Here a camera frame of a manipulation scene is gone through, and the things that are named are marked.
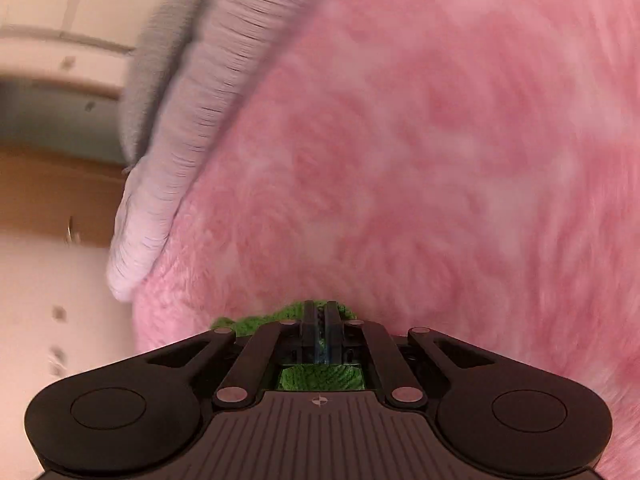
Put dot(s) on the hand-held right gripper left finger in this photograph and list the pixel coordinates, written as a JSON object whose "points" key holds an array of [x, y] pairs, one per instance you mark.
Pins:
{"points": [[312, 340]]}

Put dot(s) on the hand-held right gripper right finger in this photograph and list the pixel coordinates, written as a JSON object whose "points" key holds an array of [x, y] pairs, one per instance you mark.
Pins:
{"points": [[331, 340]]}

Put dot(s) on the green knit sweater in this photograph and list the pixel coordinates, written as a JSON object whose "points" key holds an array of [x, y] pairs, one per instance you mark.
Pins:
{"points": [[310, 379]]}

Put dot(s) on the pink floral blanket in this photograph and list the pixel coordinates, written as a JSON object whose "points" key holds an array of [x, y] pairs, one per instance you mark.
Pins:
{"points": [[425, 160]]}

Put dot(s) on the lilac striped duvet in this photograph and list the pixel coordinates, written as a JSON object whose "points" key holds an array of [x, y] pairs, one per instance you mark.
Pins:
{"points": [[165, 200]]}

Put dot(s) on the grey striped pillow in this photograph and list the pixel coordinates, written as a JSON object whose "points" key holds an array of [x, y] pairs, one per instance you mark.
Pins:
{"points": [[150, 85]]}

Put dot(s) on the wooden door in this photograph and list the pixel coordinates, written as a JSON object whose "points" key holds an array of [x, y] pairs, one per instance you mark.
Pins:
{"points": [[45, 195]]}

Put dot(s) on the cream wardrobe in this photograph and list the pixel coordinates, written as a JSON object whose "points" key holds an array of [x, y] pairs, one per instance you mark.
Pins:
{"points": [[50, 5]]}

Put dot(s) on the brass wall switch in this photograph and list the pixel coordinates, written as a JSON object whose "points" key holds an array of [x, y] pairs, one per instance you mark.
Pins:
{"points": [[59, 312]]}

